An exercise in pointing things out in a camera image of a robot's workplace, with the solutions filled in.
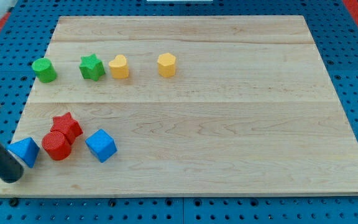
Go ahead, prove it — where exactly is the red star block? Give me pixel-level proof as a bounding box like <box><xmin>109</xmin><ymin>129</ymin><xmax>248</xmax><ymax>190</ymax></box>
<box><xmin>50</xmin><ymin>112</ymin><xmax>83</xmax><ymax>145</ymax></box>

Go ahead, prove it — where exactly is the green star block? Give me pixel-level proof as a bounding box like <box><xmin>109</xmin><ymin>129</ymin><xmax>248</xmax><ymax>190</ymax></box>
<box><xmin>79</xmin><ymin>54</ymin><xmax>106</xmax><ymax>82</ymax></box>

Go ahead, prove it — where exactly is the blue triangle block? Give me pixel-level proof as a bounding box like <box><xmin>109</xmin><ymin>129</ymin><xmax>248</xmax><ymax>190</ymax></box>
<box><xmin>7</xmin><ymin>138</ymin><xmax>40</xmax><ymax>168</ymax></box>

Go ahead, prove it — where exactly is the red cylinder block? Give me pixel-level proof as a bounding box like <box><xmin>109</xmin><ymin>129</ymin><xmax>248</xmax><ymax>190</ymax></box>
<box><xmin>42</xmin><ymin>131</ymin><xmax>71</xmax><ymax>161</ymax></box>

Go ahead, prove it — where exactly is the green cylinder block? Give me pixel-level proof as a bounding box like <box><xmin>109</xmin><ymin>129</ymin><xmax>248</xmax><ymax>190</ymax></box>
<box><xmin>32</xmin><ymin>58</ymin><xmax>57</xmax><ymax>83</ymax></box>

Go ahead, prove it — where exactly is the blue cube block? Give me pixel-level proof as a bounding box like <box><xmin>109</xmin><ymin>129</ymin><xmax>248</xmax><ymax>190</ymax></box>
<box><xmin>85</xmin><ymin>129</ymin><xmax>117</xmax><ymax>163</ymax></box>

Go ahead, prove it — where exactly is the yellow heart block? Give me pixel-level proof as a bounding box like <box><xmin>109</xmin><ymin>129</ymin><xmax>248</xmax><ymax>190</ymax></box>
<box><xmin>108</xmin><ymin>55</ymin><xmax>129</xmax><ymax>79</ymax></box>

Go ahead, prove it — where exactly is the yellow hexagon block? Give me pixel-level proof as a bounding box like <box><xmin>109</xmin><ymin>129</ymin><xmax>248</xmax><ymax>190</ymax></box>
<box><xmin>157</xmin><ymin>53</ymin><xmax>176</xmax><ymax>78</ymax></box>

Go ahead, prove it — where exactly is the wooden board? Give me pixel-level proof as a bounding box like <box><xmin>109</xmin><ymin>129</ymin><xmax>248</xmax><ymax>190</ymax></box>
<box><xmin>0</xmin><ymin>16</ymin><xmax>358</xmax><ymax>198</ymax></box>

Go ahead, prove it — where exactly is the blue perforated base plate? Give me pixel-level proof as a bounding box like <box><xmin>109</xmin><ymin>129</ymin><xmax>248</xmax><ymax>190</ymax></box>
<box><xmin>0</xmin><ymin>0</ymin><xmax>358</xmax><ymax>223</ymax></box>

